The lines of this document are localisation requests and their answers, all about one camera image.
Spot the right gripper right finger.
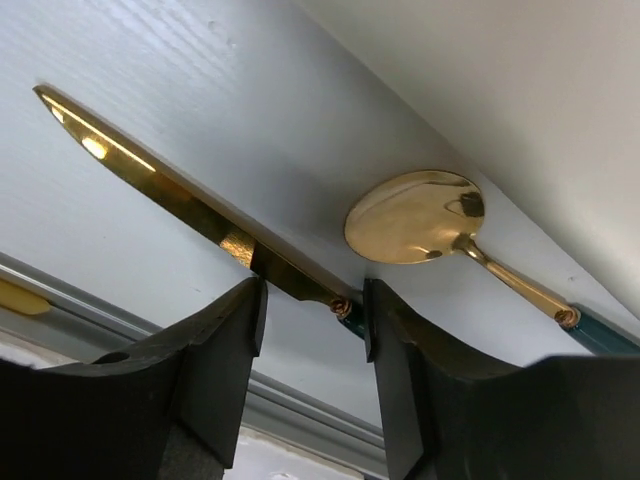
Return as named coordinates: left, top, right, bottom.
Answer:
left=363, top=279, right=639, bottom=479

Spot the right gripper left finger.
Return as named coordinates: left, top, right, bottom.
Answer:
left=1, top=278, right=268, bottom=479

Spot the cream cloth placemat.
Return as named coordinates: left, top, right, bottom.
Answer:
left=303, top=1, right=639, bottom=313

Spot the front aluminium rail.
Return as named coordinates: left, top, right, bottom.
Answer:
left=0, top=249, right=389, bottom=464

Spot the gold knife green handle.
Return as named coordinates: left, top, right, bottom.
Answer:
left=33, top=84, right=366, bottom=339

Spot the gold spoon green handle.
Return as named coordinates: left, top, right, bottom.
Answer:
left=344, top=169, right=639, bottom=356

